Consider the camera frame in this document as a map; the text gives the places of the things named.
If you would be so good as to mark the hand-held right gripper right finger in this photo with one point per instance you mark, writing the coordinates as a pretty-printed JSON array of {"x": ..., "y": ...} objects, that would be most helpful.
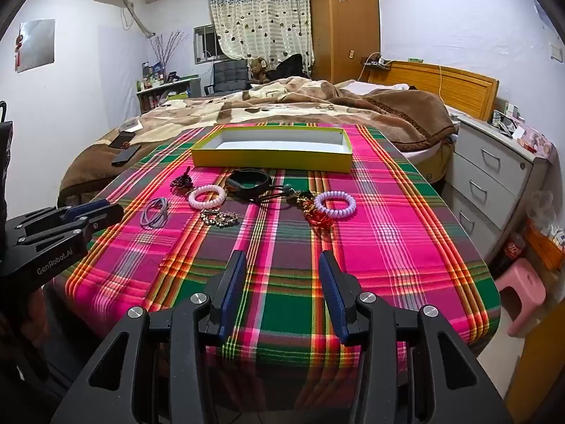
[{"x": 332, "y": 291}]

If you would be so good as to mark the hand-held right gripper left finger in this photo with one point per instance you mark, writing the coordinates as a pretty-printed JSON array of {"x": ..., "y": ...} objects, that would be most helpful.
[{"x": 231, "y": 289}]

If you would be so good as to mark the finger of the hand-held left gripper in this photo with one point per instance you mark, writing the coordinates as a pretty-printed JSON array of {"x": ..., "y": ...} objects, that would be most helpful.
[
  {"x": 88, "y": 209},
  {"x": 106, "y": 216}
]

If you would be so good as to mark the red gold ornament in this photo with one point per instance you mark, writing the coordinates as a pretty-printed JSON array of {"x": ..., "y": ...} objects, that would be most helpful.
[{"x": 315, "y": 221}]

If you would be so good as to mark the dark beaded hair clip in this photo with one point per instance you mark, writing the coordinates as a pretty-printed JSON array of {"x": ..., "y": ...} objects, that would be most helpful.
[{"x": 182, "y": 182}]

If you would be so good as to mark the black smart band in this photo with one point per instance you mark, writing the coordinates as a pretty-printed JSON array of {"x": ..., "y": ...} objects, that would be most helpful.
[{"x": 240, "y": 187}]

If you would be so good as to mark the yellow-green cardboard box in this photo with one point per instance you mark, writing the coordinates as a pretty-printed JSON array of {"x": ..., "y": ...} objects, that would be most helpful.
[{"x": 265, "y": 160}]

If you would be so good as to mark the dark phone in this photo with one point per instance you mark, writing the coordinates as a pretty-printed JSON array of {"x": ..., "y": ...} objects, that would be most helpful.
[{"x": 126, "y": 155}]

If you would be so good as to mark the phone with red charm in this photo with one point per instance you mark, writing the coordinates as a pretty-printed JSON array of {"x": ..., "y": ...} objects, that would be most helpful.
[{"x": 121, "y": 140}]

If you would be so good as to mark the pink green plaid cloth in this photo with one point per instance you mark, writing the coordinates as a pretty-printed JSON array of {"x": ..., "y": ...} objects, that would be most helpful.
[{"x": 397, "y": 251}]

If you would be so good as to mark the white paper booklet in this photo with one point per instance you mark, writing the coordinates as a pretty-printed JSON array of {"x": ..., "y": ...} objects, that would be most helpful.
[{"x": 131, "y": 126}]

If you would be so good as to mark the cluttered white shelf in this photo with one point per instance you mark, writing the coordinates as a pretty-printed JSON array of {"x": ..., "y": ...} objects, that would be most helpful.
[{"x": 163, "y": 92}]

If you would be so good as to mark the dried branches bunch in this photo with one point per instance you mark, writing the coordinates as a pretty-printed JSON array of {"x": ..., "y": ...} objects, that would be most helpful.
[{"x": 165, "y": 48}]

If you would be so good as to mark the cola bottle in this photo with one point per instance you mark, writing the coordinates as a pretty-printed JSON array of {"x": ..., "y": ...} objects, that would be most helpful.
[{"x": 514, "y": 249}]

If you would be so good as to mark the pink plastic stool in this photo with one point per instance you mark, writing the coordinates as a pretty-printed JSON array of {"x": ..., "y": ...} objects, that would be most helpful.
[{"x": 521, "y": 282}]

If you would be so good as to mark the black office chair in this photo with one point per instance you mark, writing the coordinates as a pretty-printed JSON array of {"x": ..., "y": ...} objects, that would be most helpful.
[{"x": 229, "y": 73}]

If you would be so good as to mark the brown patterned blanket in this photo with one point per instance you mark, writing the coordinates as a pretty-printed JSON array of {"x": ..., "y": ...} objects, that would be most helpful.
[{"x": 287, "y": 101}]

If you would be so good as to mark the window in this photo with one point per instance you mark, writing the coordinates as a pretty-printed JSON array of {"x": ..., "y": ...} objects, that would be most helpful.
[{"x": 205, "y": 44}]

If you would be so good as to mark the grey drawer nightstand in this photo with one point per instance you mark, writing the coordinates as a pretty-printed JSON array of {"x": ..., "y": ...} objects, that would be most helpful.
[{"x": 494, "y": 172}]

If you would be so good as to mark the white pillow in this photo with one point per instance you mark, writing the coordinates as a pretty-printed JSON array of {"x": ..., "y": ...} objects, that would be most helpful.
[{"x": 375, "y": 88}]

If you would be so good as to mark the brown teddy bear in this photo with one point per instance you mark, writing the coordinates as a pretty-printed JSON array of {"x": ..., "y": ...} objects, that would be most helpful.
[{"x": 258, "y": 68}]

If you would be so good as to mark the orange storage box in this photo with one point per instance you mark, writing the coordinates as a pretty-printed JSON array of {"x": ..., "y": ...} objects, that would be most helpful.
[{"x": 547, "y": 247}]

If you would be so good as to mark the clear plastic bag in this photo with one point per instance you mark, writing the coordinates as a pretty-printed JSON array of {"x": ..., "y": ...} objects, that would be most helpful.
[{"x": 542, "y": 207}]

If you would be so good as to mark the black bag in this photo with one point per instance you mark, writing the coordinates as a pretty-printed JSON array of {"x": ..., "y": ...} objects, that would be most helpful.
[{"x": 287, "y": 68}]

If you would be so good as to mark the wooden headboard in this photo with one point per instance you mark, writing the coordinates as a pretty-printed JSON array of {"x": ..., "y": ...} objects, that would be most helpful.
[{"x": 463, "y": 88}]

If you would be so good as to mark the heart print curtain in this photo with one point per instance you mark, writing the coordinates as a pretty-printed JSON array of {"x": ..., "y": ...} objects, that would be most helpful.
[{"x": 256, "y": 22}]

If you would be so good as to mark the pile of small boxes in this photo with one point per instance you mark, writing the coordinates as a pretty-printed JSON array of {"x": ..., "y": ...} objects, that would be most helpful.
[{"x": 525, "y": 134}]

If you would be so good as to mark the wooden wardrobe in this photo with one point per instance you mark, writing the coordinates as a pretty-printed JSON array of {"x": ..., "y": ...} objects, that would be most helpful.
[{"x": 344, "y": 31}]

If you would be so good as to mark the silver wall poster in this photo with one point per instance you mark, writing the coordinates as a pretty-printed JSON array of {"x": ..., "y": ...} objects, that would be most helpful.
[{"x": 37, "y": 44}]

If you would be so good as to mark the wall shelf with chargers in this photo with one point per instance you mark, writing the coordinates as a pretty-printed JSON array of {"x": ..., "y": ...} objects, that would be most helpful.
[{"x": 377, "y": 62}]

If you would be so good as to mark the white wall switch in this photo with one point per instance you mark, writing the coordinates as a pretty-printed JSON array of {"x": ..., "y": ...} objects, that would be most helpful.
[{"x": 556, "y": 53}]

